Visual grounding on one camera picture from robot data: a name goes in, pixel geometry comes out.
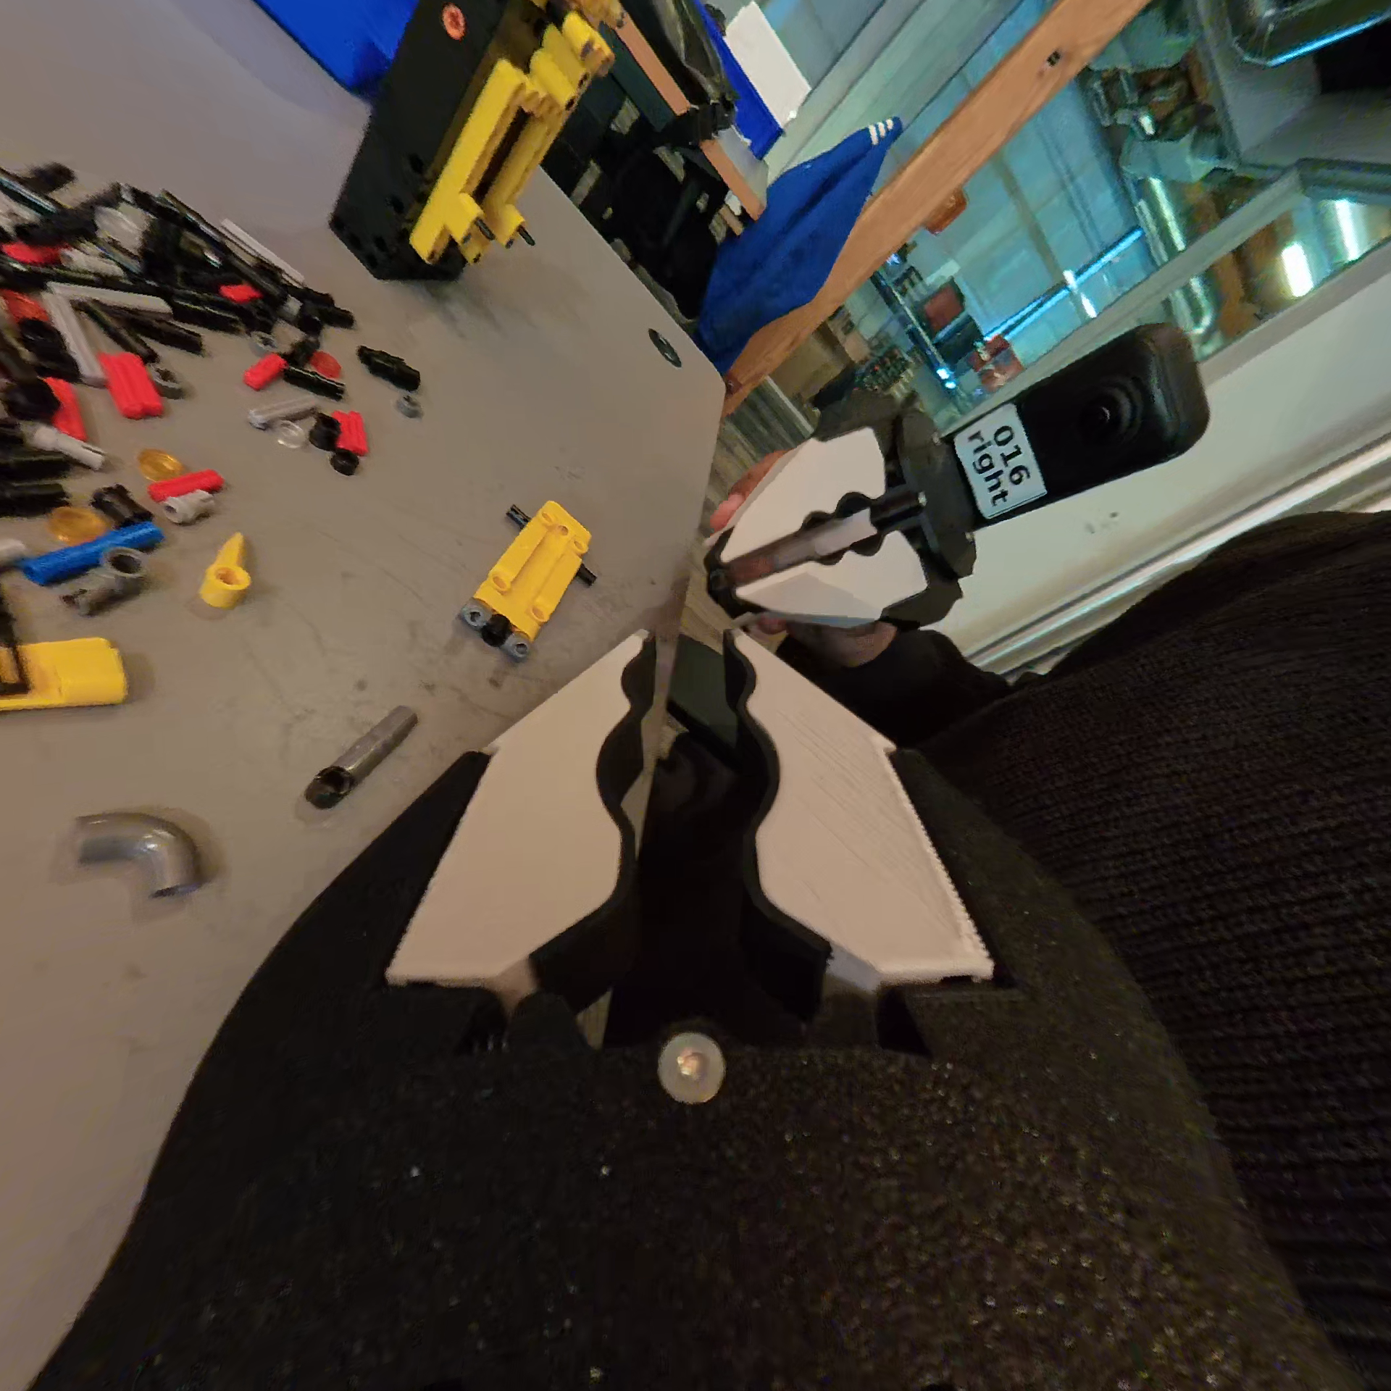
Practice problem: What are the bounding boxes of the pile of small toy pins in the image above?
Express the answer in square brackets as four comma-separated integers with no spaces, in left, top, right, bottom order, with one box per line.
[0,162,425,614]

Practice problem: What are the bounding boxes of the grey elbow pipe piece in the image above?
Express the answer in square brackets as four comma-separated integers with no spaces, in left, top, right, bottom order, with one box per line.
[74,809,203,899]

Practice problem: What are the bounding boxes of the blue jacket white stripes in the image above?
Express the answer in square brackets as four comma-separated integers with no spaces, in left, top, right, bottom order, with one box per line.
[695,117,906,376]

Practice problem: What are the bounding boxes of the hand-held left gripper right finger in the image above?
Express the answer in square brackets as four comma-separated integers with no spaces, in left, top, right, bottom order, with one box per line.
[722,631,997,1023]

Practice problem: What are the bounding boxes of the dark grey metal tube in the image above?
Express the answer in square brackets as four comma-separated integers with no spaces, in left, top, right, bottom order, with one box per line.
[301,703,419,811]

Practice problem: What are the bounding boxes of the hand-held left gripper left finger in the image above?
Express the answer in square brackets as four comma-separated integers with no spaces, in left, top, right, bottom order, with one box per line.
[386,627,661,1007]

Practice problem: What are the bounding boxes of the black desk wooden edge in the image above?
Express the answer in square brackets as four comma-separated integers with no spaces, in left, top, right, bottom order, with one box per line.
[538,0,775,328]

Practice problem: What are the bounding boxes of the black yellow toy brick assembly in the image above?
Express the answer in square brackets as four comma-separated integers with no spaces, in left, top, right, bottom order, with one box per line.
[329,0,626,285]

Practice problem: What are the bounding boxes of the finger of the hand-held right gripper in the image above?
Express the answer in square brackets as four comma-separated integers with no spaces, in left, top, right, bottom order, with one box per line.
[704,425,904,566]
[707,533,930,632]

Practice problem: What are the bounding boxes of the yellow toy tooth piece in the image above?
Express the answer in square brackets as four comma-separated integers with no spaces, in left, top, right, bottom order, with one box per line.
[198,533,253,607]

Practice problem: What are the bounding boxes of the blue plastic storage bin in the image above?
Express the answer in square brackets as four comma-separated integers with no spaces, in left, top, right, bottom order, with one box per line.
[258,0,419,104]

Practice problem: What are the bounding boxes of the blue toy axle pin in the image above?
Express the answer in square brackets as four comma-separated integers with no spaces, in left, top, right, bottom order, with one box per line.
[20,521,167,588]

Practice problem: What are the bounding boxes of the person's right hand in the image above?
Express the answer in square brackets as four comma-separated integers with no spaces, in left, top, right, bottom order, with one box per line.
[700,450,906,667]

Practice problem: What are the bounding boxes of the grey toy tube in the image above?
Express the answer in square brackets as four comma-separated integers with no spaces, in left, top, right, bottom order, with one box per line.
[725,510,884,583]

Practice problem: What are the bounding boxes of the yellow curved toy panel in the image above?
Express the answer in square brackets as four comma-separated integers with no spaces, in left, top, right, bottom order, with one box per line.
[0,636,129,713]

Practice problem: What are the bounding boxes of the white box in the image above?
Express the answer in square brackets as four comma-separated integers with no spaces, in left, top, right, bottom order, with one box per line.
[722,0,811,126]

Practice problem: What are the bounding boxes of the silver ventilation ducts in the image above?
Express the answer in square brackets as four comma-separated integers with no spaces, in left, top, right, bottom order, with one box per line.
[1086,0,1391,359]

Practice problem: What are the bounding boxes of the wooden beam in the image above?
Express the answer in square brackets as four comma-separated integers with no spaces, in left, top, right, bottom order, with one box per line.
[722,0,1154,417]

